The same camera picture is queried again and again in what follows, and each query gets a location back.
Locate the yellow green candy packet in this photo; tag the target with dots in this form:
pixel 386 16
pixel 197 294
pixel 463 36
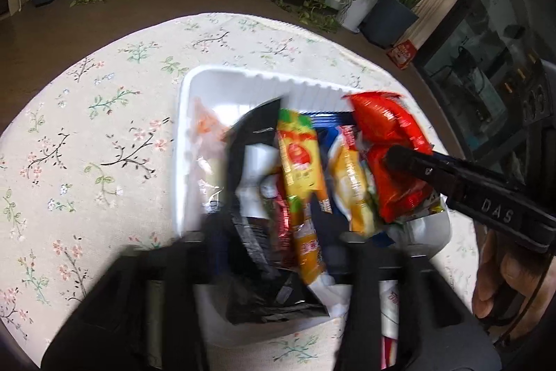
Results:
pixel 300 157

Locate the orange brown snack packet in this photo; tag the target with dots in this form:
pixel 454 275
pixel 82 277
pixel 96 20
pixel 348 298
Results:
pixel 305 240

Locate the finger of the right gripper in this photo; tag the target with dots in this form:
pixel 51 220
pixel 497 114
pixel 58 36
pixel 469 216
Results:
pixel 412 166

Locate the red gift box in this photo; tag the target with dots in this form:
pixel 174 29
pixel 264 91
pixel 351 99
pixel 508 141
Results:
pixel 402 54

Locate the small red white packet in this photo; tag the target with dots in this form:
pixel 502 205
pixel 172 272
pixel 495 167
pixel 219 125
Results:
pixel 208 136

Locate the blue panda snack bag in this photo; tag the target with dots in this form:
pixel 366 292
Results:
pixel 345 174

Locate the glass cabinet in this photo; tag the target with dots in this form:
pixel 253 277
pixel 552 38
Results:
pixel 491 66

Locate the black snack packet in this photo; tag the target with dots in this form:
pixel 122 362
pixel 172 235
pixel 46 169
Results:
pixel 266 285

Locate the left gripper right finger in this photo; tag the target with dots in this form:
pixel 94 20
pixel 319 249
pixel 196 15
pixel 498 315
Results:
pixel 435 329

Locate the white foam tray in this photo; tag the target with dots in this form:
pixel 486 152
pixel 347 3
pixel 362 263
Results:
pixel 198 190

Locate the person's right hand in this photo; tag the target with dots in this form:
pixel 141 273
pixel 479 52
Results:
pixel 492 272

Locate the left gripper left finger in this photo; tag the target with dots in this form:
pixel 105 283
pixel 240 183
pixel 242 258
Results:
pixel 142 313

